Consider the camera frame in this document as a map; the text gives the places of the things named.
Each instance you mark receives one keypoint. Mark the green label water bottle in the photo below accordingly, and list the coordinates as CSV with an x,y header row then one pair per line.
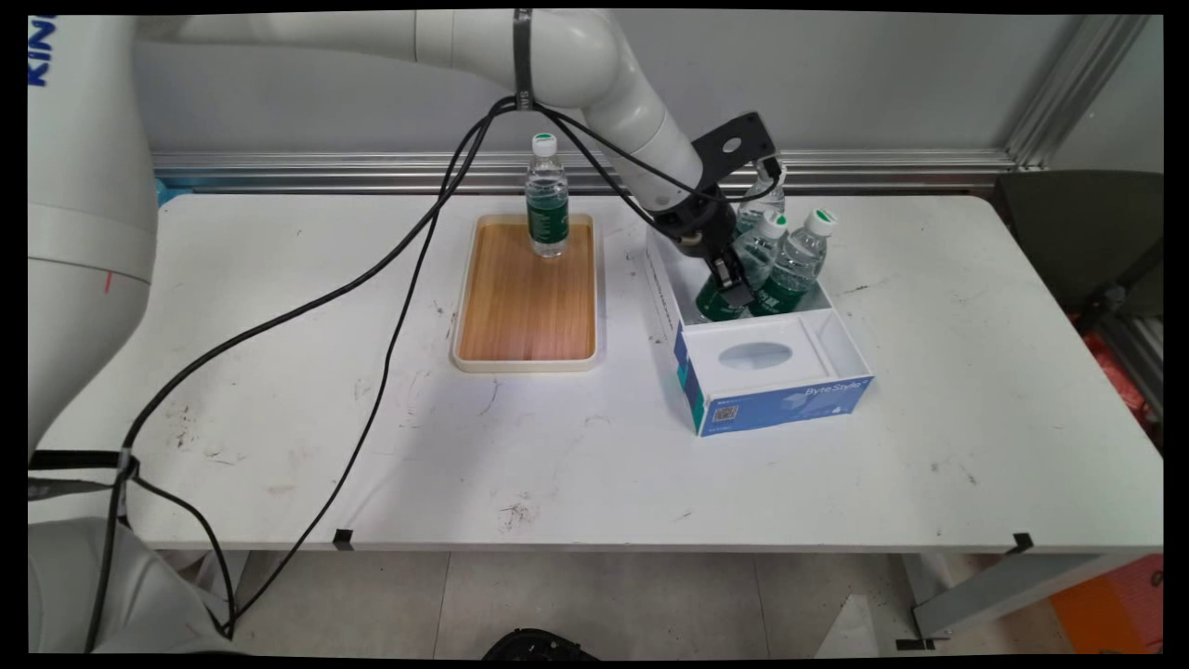
x,y
790,269
757,255
764,206
547,209

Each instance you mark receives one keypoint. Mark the black tape marker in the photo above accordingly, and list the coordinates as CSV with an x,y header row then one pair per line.
x,y
1022,543
343,538

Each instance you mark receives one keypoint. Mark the black round object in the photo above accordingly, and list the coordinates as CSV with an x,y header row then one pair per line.
x,y
539,645

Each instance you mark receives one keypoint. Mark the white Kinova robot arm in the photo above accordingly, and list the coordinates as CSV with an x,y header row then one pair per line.
x,y
307,32

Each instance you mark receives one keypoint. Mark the blue white cardboard box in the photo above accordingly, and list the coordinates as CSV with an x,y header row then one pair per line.
x,y
771,372

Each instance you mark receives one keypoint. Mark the blue wrapped water bottle pack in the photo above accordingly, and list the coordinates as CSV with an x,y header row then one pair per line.
x,y
162,192

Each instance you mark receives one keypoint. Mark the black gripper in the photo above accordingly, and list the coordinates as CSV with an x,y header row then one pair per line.
x,y
697,226

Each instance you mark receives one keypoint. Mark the orange box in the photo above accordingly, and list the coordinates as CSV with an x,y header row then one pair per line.
x,y
1115,604

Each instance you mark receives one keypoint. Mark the bamboo tray with white rim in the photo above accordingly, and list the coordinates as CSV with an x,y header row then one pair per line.
x,y
528,302

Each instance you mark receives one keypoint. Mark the horizontal aluminium frame rail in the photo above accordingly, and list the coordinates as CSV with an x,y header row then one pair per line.
x,y
882,169

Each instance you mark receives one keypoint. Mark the grey metal table leg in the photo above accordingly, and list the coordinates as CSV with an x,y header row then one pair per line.
x,y
1003,587

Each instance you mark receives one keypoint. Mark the diagonal aluminium frame post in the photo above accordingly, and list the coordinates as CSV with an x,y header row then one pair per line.
x,y
1077,84

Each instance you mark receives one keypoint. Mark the red bag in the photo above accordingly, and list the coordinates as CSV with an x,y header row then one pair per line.
x,y
1119,376

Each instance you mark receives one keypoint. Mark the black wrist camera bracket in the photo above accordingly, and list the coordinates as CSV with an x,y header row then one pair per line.
x,y
734,147

